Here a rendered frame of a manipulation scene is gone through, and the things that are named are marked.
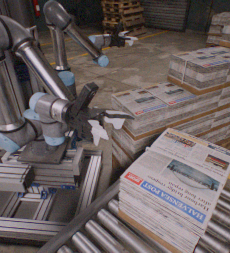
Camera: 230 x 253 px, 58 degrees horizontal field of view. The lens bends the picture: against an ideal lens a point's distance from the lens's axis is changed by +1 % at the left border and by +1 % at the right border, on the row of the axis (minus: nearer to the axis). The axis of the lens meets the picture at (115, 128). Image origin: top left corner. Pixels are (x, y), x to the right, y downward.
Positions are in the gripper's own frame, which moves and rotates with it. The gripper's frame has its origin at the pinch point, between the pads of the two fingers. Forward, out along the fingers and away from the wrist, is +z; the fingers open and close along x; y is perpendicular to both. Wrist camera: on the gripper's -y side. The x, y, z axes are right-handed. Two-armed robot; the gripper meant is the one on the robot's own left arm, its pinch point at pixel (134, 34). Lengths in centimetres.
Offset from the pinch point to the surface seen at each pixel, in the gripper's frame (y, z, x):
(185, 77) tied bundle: 28, 38, 25
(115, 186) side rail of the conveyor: 30, -50, 100
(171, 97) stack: 36, 20, 37
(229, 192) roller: 28, -4, 121
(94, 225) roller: 28, -64, 115
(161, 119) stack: 45, 6, 49
